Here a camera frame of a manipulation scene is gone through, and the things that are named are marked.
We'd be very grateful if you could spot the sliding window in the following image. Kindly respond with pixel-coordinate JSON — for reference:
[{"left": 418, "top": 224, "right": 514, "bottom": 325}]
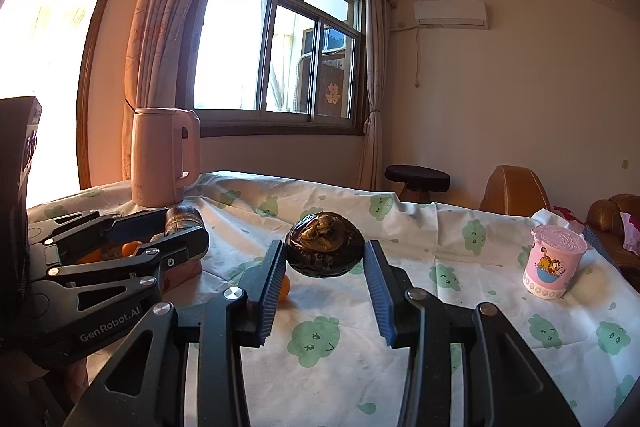
[{"left": 177, "top": 0, "right": 368, "bottom": 138}]

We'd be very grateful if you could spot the beige tied curtain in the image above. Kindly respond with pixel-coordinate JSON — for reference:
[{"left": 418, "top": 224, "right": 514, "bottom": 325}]
[{"left": 356, "top": 0, "right": 399, "bottom": 192}]

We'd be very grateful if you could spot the white air conditioner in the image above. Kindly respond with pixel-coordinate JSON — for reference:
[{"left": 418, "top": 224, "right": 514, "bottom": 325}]
[{"left": 414, "top": 0, "right": 490, "bottom": 30}]

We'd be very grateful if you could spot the cloud print tablecloth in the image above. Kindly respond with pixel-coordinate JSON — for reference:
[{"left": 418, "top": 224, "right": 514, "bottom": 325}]
[{"left": 27, "top": 171, "right": 640, "bottom": 427}]

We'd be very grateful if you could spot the pink cartoon cup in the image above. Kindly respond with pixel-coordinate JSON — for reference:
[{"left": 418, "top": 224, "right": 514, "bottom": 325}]
[{"left": 522, "top": 224, "right": 588, "bottom": 303}]

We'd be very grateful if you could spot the air conditioner hose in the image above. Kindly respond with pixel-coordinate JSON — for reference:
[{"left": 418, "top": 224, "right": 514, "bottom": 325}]
[{"left": 413, "top": 27, "right": 422, "bottom": 88}]

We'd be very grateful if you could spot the dark round stool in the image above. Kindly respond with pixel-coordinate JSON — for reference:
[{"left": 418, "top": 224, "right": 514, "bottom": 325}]
[{"left": 384, "top": 164, "right": 451, "bottom": 204}]

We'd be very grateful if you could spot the person's left forearm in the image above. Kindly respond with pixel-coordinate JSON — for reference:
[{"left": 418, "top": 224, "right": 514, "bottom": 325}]
[{"left": 0, "top": 347, "right": 93, "bottom": 427}]

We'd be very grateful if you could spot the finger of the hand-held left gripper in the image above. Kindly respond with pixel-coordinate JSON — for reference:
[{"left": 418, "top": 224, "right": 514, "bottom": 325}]
[
  {"left": 29, "top": 207, "right": 170, "bottom": 259},
  {"left": 44, "top": 227, "right": 210, "bottom": 280}
]

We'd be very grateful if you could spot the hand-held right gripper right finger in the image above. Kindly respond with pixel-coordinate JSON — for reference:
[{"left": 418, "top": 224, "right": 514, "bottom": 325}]
[{"left": 364, "top": 239, "right": 581, "bottom": 427}]

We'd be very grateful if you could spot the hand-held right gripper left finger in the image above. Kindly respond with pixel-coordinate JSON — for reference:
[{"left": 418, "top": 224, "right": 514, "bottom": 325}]
[{"left": 62, "top": 238, "right": 287, "bottom": 427}]

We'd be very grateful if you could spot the pink cloth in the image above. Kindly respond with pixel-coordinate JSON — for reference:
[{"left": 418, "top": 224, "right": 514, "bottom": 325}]
[{"left": 620, "top": 212, "right": 640, "bottom": 256}]

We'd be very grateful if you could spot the metal tin box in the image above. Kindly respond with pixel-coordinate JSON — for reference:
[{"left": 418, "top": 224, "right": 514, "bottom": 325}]
[{"left": 75, "top": 234, "right": 203, "bottom": 295}]

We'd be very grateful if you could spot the brown leather chair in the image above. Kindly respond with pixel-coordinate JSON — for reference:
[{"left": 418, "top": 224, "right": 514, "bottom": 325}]
[
  {"left": 585, "top": 193, "right": 640, "bottom": 280},
  {"left": 479, "top": 165, "right": 552, "bottom": 217}
]

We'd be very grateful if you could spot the pink patterned curtain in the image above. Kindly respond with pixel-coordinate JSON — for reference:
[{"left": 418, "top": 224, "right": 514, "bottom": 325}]
[{"left": 121, "top": 0, "right": 236, "bottom": 180}]

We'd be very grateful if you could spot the pink electric kettle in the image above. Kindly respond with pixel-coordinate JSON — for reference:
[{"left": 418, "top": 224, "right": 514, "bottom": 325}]
[{"left": 131, "top": 107, "right": 202, "bottom": 208}]

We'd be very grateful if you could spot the wooden door frame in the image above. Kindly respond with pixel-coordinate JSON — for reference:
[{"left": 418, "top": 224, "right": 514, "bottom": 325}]
[{"left": 75, "top": 0, "right": 143, "bottom": 190}]

